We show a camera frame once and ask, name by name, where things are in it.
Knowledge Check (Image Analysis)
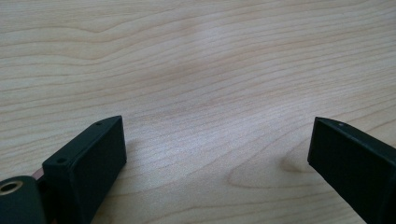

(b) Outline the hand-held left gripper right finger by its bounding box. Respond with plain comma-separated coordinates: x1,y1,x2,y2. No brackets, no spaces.
306,116,396,224

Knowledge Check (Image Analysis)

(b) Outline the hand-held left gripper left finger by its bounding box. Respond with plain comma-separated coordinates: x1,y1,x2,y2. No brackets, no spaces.
41,115,128,224

